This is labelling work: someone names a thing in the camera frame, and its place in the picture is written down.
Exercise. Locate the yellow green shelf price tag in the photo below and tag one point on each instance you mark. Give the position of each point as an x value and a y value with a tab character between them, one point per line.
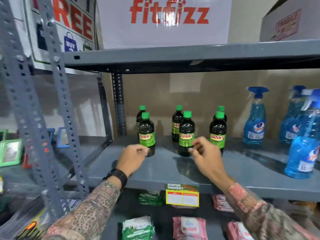
182	196

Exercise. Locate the person's right thumb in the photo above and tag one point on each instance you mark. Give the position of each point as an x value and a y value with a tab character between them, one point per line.
194	151

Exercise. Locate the person's left forearm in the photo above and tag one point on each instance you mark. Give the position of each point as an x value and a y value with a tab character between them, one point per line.
90	212

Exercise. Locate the green picture frame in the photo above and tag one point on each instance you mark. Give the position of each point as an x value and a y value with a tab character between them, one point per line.
10	152

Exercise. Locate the blue spray cleaner bottle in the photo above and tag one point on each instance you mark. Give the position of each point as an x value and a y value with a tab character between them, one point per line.
302	157
255	122
291	124

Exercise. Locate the person's left hand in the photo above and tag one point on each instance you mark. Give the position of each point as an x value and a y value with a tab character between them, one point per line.
130	159

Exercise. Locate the white box with red label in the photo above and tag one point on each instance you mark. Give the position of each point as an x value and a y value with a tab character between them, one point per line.
290	22

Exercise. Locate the person's right forearm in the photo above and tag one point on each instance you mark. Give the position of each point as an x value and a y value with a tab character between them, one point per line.
257	217

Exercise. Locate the green wipes packet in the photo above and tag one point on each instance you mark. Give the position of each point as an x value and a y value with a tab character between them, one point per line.
138	228
151	197

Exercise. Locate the white promotional poster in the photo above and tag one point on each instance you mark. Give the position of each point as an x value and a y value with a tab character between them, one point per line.
75	24

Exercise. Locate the person's left fingers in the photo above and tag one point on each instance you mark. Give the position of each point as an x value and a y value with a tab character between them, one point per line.
143	150

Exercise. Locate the grey perforated metal rack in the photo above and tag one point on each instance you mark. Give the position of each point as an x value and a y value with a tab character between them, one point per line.
62	97

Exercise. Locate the grey metal shelf rack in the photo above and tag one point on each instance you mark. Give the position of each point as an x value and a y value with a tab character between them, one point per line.
175	54

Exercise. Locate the pink wipes packet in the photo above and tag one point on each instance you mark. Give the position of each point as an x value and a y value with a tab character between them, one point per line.
190	228
238	232
222	203

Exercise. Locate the group of dark green-capped bottles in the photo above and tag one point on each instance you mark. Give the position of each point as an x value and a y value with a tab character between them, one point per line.
186	137

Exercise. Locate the white box with red lettering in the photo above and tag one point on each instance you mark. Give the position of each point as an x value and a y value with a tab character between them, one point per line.
165	32

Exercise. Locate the person's right hand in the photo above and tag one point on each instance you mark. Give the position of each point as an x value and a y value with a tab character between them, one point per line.
212	162

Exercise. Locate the black wristwatch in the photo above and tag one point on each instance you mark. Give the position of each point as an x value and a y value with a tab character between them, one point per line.
120	175

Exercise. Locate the brown cardboard backing sheet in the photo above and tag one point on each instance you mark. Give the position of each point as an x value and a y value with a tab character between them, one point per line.
200	97

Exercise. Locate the red picture frame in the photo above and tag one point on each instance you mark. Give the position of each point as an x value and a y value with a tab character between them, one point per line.
27	159

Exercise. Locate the blue picture frame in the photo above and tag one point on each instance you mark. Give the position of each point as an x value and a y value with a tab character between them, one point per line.
51	134
62	137

